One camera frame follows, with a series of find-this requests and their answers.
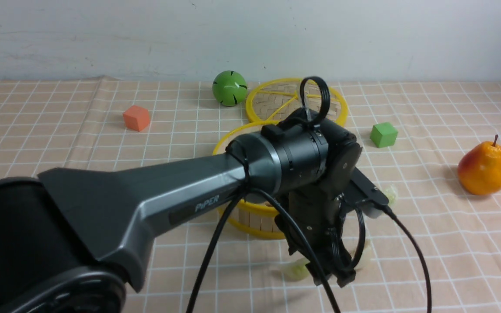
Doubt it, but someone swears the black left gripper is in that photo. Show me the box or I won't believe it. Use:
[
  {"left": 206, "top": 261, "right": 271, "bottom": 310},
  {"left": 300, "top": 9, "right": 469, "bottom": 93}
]
[{"left": 276, "top": 191, "right": 366, "bottom": 288}]

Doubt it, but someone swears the white dumpling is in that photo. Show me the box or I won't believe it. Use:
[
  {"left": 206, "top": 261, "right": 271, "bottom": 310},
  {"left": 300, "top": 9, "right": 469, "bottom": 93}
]
[{"left": 354, "top": 240, "right": 374, "bottom": 271}]

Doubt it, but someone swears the pale green dumpling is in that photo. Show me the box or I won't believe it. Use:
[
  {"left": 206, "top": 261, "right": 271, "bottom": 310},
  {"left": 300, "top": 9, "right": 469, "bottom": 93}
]
[{"left": 384, "top": 185, "right": 398, "bottom": 207}]

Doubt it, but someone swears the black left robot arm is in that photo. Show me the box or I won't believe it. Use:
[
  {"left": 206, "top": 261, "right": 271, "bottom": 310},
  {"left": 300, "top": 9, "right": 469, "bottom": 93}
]
[{"left": 0, "top": 109, "right": 368, "bottom": 313}]

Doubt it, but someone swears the bamboo steamer tray yellow rim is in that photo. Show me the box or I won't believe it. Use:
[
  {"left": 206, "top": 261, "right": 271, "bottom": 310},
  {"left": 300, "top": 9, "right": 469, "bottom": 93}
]
[{"left": 212, "top": 120, "right": 286, "bottom": 240}]

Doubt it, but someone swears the bamboo steamer lid yellow rim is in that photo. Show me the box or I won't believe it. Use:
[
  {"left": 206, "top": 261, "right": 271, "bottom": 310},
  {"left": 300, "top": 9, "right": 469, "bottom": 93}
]
[{"left": 245, "top": 78, "right": 348, "bottom": 126}]

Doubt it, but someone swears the green foam cube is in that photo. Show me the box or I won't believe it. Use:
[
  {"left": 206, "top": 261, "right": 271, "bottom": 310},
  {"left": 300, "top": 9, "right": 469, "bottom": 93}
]
[{"left": 370, "top": 122, "right": 398, "bottom": 148}]

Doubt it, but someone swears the checkered beige tablecloth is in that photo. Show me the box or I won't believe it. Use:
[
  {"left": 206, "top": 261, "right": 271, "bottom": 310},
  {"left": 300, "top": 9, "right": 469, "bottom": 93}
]
[{"left": 0, "top": 77, "right": 501, "bottom": 313}]

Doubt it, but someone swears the orange red toy pear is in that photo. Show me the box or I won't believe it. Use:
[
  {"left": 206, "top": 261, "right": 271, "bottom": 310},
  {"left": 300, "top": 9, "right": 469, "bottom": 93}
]
[{"left": 457, "top": 134, "right": 501, "bottom": 196}]

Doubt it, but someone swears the green toy ball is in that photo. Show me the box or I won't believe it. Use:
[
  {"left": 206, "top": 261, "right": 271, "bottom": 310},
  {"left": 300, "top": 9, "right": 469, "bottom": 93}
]
[{"left": 212, "top": 70, "right": 248, "bottom": 107}]

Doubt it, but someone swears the orange foam cube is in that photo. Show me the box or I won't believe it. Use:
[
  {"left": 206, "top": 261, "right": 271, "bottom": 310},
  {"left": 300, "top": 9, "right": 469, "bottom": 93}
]
[{"left": 123, "top": 105, "right": 151, "bottom": 132}]

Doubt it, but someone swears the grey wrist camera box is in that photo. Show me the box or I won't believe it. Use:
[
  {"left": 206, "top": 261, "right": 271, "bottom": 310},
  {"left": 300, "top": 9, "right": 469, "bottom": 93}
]
[{"left": 344, "top": 168, "right": 391, "bottom": 219}]

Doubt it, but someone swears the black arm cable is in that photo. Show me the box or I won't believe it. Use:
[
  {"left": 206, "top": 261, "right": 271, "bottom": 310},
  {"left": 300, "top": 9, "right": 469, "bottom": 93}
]
[{"left": 185, "top": 77, "right": 433, "bottom": 313}]

